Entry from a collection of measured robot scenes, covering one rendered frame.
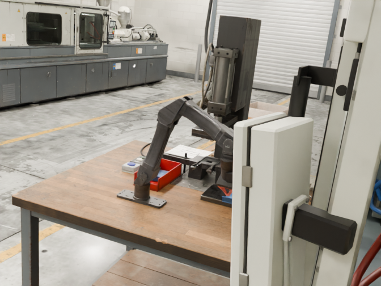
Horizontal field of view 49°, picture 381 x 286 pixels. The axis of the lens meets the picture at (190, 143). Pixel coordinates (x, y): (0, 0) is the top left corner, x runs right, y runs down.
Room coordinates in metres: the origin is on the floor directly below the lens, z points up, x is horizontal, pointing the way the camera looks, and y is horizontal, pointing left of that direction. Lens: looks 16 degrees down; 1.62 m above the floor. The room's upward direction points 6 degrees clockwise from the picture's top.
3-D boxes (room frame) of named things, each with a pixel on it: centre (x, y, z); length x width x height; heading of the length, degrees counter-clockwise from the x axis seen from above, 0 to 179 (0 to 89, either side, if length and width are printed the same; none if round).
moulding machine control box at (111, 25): (8.43, 1.80, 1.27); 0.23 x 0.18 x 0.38; 66
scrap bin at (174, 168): (1.80, 0.13, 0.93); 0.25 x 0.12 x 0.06; 160
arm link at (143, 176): (1.57, 0.16, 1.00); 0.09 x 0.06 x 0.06; 161
